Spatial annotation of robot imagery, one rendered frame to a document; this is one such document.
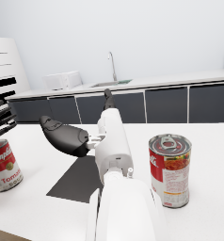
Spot red tomato soup can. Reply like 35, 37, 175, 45
0, 138, 24, 193

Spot red vegetable soup can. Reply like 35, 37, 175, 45
148, 134, 193, 209

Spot dark grey square mat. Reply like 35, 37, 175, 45
45, 154, 104, 204

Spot white slatted shelf unit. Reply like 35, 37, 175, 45
0, 37, 31, 105

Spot steel kitchen sink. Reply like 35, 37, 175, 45
88, 79, 133, 88

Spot dark grey kitchen cabinets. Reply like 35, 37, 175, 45
7, 82, 224, 125

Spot white microwave oven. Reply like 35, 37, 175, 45
42, 70, 84, 91

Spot chrome sink faucet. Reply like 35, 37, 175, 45
106, 51, 119, 83

